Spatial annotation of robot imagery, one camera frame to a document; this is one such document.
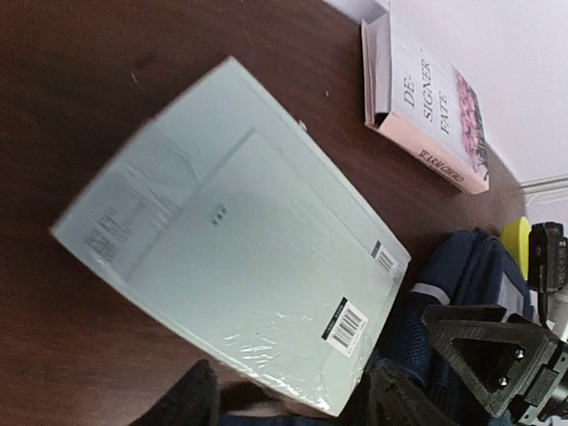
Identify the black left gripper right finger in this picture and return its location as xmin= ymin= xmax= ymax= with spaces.
xmin=367 ymin=366 xmax=448 ymax=426

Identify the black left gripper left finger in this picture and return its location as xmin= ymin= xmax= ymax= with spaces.
xmin=153 ymin=359 xmax=220 ymax=425

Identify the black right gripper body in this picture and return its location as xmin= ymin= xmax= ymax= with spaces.
xmin=509 ymin=346 xmax=567 ymax=425

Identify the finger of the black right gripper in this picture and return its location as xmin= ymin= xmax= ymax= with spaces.
xmin=422 ymin=305 xmax=559 ymax=417

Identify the navy blue student backpack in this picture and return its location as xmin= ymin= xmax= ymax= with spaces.
xmin=221 ymin=226 xmax=533 ymax=426

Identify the pale green paperback book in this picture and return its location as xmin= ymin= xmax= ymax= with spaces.
xmin=52 ymin=57 xmax=411 ymax=416

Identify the white Designer Fate book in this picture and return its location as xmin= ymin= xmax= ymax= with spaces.
xmin=361 ymin=13 xmax=490 ymax=194

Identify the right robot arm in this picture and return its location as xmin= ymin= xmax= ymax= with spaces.
xmin=422 ymin=222 xmax=567 ymax=425

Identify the lime green bowl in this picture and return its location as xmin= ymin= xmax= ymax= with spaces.
xmin=500 ymin=217 xmax=531 ymax=280

